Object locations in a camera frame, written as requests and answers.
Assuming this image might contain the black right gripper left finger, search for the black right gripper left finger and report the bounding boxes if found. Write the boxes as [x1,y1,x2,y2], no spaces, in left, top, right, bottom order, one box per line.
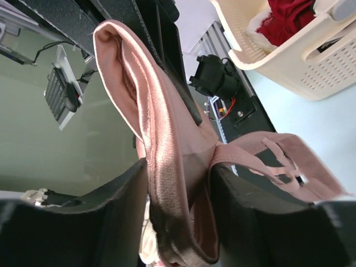
[1,159,147,266]

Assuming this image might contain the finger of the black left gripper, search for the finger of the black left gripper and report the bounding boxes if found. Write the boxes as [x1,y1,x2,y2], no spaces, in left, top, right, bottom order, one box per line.
[130,0,203,126]

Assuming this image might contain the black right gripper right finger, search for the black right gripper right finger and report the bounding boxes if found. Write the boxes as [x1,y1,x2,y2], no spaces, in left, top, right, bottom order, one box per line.
[210,165,355,266]

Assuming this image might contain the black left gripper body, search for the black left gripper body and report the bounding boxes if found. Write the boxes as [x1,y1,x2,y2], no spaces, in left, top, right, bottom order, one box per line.
[19,0,139,55]

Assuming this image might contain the pink bra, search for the pink bra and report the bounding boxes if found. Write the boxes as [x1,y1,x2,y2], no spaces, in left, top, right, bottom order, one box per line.
[93,20,347,266]

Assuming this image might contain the cream perforated laundry basket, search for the cream perforated laundry basket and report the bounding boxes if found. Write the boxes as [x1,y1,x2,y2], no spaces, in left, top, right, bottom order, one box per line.
[212,1,355,100]

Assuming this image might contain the black computer mouse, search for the black computer mouse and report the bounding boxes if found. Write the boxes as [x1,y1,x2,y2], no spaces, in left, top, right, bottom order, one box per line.
[63,83,78,113]

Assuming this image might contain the white garment in basket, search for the white garment in basket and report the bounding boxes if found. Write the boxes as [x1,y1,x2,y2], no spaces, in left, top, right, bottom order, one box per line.
[245,8,277,52]

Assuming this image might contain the red garment in basket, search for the red garment in basket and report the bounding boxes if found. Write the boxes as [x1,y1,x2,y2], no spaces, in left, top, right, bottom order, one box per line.
[258,0,314,47]

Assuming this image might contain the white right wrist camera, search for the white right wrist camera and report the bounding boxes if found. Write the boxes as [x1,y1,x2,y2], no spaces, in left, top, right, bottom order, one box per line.
[21,188,49,207]

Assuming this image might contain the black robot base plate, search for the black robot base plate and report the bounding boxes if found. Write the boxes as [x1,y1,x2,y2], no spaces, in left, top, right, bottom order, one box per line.
[229,68,275,137]

